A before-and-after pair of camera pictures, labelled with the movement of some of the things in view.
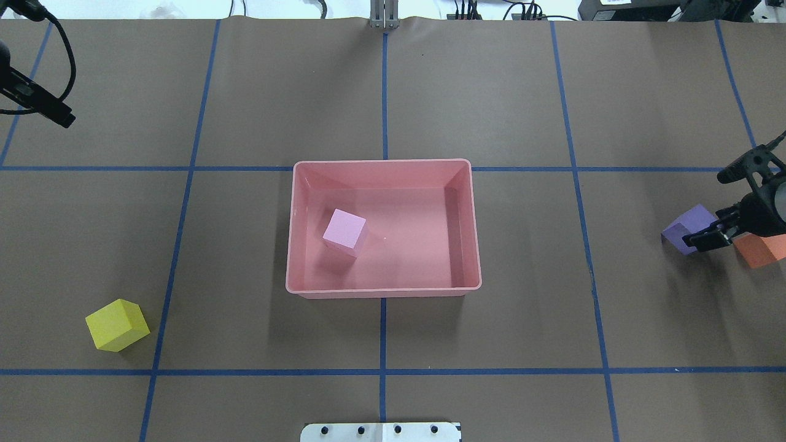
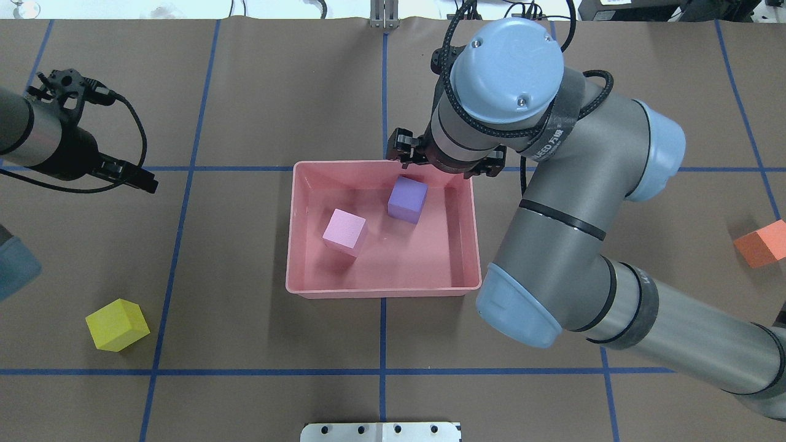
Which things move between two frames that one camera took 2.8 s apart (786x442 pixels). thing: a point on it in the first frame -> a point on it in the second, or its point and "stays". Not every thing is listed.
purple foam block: (694, 219) -> (406, 199)
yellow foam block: (117, 325) stays
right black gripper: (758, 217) -> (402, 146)
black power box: (676, 10) stays
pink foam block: (344, 231) stays
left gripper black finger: (35, 96) -> (123, 171)
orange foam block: (758, 251) stays
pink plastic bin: (423, 228) stays
